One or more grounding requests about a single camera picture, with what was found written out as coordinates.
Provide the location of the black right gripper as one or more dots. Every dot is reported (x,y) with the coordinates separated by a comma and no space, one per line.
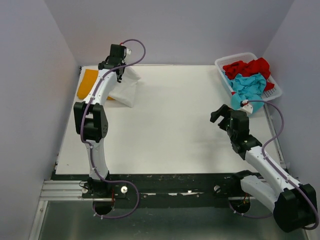
(224,111)

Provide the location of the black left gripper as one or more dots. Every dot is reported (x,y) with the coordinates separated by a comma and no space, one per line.
(123,63)

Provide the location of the white t-shirt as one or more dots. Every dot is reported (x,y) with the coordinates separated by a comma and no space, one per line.
(125,91)

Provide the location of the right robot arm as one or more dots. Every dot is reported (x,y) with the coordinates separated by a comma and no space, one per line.
(292,204)

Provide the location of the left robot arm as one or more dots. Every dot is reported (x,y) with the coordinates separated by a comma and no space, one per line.
(91,122)

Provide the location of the folded orange t-shirt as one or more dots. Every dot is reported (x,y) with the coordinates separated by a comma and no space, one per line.
(93,82)

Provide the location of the turquoise t-shirt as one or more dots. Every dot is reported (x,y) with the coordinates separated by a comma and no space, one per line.
(246,88)

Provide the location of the white plastic laundry basket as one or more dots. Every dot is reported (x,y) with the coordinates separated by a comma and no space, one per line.
(246,57)

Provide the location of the red t-shirt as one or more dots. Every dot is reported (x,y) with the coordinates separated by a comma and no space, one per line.
(248,69)

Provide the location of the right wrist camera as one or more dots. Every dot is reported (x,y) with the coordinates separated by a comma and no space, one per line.
(246,107)

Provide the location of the black mounting rail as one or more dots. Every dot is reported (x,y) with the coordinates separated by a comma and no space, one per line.
(193,190)

